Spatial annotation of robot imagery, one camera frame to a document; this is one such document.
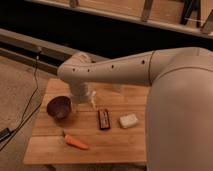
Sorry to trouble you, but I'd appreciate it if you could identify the dark purple ceramic bowl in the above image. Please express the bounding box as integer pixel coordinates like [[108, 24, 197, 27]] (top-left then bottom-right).
[[47, 96, 71, 119]]

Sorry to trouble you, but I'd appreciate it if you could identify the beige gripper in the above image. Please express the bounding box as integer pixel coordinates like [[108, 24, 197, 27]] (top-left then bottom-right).
[[69, 83, 90, 104]]

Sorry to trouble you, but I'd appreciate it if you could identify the black cable on floor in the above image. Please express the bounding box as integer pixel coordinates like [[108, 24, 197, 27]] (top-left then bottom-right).
[[0, 49, 43, 152]]

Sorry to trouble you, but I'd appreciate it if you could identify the orange carrot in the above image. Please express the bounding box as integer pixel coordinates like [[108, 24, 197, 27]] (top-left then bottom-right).
[[62, 132, 89, 150]]

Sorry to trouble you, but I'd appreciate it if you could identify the white sponge block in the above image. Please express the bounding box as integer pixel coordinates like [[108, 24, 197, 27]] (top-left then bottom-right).
[[119, 113, 138, 128]]

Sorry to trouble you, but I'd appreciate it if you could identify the black device on floor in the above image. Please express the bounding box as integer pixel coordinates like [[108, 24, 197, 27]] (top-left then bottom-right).
[[0, 128, 11, 142]]

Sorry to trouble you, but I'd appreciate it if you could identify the dark rectangular candy bar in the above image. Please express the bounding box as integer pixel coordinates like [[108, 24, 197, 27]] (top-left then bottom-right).
[[98, 109, 110, 130]]

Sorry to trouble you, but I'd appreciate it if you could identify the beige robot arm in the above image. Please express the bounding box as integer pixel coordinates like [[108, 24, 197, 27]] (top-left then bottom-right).
[[57, 47, 213, 171]]

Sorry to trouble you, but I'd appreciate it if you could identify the white plastic bottle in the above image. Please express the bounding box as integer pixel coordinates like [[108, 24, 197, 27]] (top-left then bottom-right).
[[89, 91, 96, 110]]

